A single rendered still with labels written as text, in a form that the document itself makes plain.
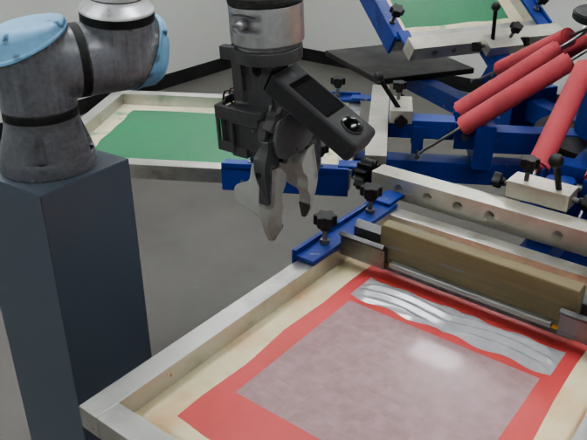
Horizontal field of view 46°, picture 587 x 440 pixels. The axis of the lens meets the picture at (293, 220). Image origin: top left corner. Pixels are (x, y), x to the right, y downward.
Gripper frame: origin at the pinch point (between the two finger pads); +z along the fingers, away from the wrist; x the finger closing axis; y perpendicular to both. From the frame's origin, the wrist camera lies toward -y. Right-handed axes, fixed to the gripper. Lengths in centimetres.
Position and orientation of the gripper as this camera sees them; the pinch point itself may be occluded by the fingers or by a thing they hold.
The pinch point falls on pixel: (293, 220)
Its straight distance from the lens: 79.6
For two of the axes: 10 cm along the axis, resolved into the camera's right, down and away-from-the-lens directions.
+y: -8.1, -2.6, 5.2
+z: 0.5, 8.7, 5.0
